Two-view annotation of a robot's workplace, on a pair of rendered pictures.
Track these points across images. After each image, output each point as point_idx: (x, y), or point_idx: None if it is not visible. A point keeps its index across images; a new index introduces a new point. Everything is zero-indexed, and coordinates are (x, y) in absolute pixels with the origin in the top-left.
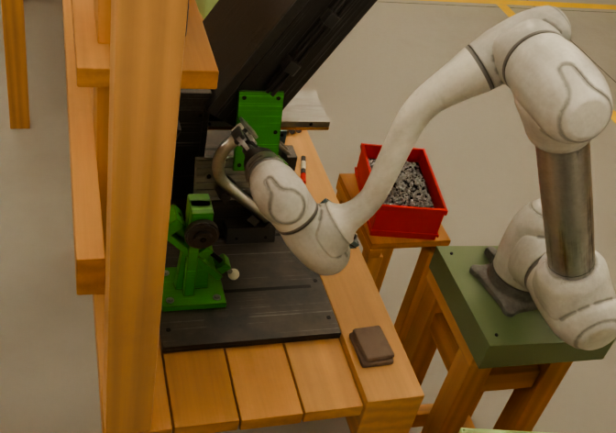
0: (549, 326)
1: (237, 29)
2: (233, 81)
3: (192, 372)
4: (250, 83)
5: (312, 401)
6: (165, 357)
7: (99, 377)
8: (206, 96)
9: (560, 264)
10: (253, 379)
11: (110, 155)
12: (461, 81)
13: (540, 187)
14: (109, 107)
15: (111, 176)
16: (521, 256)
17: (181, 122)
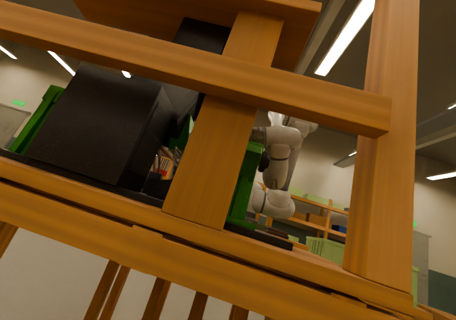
0: (281, 213)
1: (165, 91)
2: (188, 108)
3: (307, 255)
4: (190, 113)
5: (311, 253)
6: (295, 252)
7: (336, 271)
8: (174, 112)
9: (288, 184)
10: (302, 251)
11: (406, 34)
12: (283, 115)
13: (290, 154)
14: (393, 16)
15: (415, 41)
16: (258, 197)
17: (163, 123)
